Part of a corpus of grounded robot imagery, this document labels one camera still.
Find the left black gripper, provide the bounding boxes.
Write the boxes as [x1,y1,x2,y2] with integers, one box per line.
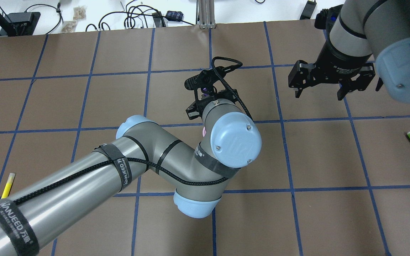
[185,86,234,120]

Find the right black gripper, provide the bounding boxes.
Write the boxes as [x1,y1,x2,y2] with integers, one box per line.
[288,42,375,101]

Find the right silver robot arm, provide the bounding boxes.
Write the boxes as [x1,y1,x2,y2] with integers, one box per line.
[288,0,410,104]

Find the small blue device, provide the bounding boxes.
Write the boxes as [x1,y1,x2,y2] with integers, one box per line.
[165,10,184,22]

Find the black power adapter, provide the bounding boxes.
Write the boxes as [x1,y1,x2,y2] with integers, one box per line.
[299,0,317,20]

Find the yellow marker pen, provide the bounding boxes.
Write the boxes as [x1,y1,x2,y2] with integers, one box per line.
[1,173,16,199]

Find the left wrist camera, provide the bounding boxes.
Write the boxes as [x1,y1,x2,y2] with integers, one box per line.
[184,69,219,92]

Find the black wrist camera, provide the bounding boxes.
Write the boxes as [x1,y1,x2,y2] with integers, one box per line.
[314,4,343,32]

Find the aluminium frame post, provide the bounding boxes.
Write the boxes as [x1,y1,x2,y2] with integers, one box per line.
[196,0,216,29]

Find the tangled black cables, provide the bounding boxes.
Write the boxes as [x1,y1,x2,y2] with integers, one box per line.
[86,0,195,32]

